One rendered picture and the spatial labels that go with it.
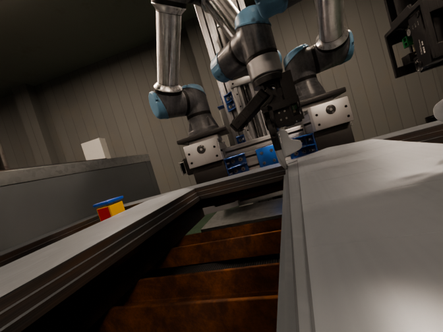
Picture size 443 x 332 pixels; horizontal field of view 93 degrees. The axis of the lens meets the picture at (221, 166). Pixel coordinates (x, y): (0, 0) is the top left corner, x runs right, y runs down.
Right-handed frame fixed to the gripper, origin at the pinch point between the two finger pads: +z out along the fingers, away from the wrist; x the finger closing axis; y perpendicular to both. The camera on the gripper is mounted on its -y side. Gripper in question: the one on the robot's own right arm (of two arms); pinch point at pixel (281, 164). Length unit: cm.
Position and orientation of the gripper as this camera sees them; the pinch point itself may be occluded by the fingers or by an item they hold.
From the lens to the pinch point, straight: 52.4
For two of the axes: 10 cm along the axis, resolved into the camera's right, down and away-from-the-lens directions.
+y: 9.1, -2.6, -3.1
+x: 2.9, -1.3, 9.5
